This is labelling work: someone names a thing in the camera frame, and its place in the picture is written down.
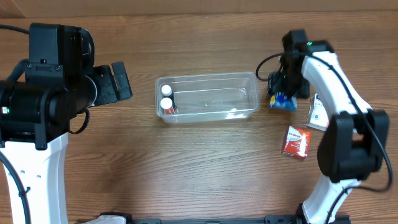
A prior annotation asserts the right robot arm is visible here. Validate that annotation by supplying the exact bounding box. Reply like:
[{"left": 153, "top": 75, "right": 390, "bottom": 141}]
[{"left": 264, "top": 30, "right": 393, "bottom": 223}]

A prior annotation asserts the orange vitamin tube white cap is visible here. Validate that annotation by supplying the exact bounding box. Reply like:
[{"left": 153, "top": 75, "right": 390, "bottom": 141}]
[{"left": 160, "top": 97, "right": 175, "bottom": 114}]

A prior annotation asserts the dark bottle white cap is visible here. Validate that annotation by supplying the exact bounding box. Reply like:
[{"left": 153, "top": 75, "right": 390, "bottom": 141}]
[{"left": 160, "top": 85, "right": 174, "bottom": 102}]

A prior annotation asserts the red white small box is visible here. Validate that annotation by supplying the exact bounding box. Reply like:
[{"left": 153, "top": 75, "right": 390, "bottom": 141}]
[{"left": 281, "top": 126, "right": 312, "bottom": 159}]

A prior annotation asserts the blue yellow VapoDrops box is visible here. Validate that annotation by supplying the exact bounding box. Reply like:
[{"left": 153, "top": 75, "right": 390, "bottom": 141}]
[{"left": 269, "top": 92, "right": 297, "bottom": 111}]

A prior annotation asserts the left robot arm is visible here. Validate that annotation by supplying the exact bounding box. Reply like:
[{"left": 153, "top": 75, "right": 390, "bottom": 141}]
[{"left": 1, "top": 23, "right": 132, "bottom": 223}]

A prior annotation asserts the clear plastic container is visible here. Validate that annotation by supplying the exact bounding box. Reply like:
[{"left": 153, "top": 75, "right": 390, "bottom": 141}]
[{"left": 155, "top": 72, "right": 260, "bottom": 124}]

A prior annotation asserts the white Hansaplast box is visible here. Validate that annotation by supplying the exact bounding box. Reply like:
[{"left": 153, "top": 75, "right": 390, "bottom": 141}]
[{"left": 306, "top": 93, "right": 329, "bottom": 131}]

